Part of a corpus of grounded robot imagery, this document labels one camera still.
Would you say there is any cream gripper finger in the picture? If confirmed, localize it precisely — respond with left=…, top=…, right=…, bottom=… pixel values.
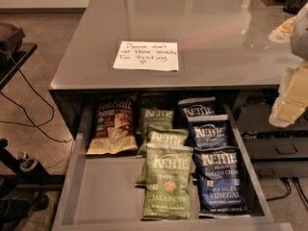
left=269, top=64, right=308, bottom=128
left=269, top=16, right=295, bottom=43

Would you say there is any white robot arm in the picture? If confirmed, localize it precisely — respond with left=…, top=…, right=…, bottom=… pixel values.
left=269, top=4, right=308, bottom=127

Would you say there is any rear blue vinegar chip bag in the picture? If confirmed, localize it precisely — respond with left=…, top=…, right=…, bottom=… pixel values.
left=178, top=97, right=216, bottom=118

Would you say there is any blue vinegar chip bag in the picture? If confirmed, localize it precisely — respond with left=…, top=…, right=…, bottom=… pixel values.
left=192, top=146, right=248, bottom=218
left=188, top=115, right=228, bottom=149
left=178, top=97, right=216, bottom=118

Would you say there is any middle blue vinegar chip bag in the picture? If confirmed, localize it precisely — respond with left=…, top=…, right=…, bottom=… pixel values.
left=188, top=115, right=228, bottom=149

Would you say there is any front blue vinegar chip bag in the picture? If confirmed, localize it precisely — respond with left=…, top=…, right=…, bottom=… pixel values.
left=192, top=146, right=248, bottom=218

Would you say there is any grey metal counter cabinet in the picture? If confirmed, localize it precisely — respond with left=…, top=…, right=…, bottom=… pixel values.
left=50, top=0, right=301, bottom=134

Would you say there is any middle green jalapeno chip bag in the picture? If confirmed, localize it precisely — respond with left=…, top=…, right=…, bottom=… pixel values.
left=135, top=124, right=191, bottom=188

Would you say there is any green jalapeno chip bag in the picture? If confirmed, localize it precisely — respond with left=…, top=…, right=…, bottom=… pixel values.
left=135, top=124, right=191, bottom=188
left=141, top=143, right=193, bottom=219
left=137, top=108, right=174, bottom=157

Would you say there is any front green jalapeno chip bag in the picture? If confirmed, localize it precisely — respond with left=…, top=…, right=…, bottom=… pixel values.
left=141, top=143, right=193, bottom=219

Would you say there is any rear green jalapeno chip bag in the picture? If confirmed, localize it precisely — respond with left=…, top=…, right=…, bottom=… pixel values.
left=137, top=108, right=174, bottom=157

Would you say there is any brown sea salt chip bag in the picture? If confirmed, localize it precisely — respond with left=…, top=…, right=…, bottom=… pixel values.
left=87, top=93, right=138, bottom=155

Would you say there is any open grey top drawer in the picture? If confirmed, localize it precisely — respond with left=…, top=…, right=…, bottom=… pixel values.
left=52, top=97, right=294, bottom=231

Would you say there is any white handwritten paper note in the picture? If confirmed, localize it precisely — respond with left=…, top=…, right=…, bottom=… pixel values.
left=113, top=41, right=179, bottom=71

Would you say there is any black equipment stand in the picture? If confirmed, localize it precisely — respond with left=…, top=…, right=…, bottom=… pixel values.
left=0, top=22, right=52, bottom=231

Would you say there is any black power cables right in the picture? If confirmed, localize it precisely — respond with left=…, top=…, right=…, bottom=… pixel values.
left=266, top=176, right=308, bottom=210

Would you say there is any black cable on floor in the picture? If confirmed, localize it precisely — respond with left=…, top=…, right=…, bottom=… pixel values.
left=0, top=53, right=74, bottom=144

